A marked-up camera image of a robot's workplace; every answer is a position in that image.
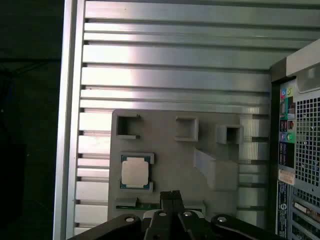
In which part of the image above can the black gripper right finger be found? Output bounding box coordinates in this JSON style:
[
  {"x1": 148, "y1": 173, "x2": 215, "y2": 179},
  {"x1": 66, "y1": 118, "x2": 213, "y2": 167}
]
[{"x1": 172, "y1": 191, "x2": 286, "y2": 240}]

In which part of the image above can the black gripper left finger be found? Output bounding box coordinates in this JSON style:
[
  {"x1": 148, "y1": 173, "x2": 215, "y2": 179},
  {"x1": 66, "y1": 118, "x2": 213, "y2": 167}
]
[{"x1": 71, "y1": 191, "x2": 176, "y2": 240}]

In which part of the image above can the CPU with silver lid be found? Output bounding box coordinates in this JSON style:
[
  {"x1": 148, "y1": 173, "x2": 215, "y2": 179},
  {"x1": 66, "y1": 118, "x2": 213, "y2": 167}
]
[{"x1": 119, "y1": 154, "x2": 152, "y2": 190}]

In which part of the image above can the green RAM stick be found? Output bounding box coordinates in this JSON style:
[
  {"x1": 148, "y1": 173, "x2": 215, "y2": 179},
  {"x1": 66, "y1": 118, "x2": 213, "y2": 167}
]
[{"x1": 116, "y1": 202, "x2": 203, "y2": 211}]

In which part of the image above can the grey plastic parts rack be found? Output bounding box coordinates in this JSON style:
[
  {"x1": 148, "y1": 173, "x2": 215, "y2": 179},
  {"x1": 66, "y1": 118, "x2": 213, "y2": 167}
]
[{"x1": 107, "y1": 108, "x2": 245, "y2": 219}]

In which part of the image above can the open silver PC case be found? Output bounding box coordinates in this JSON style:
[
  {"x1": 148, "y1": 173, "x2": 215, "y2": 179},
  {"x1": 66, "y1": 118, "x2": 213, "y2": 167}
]
[{"x1": 268, "y1": 37, "x2": 320, "y2": 240}]

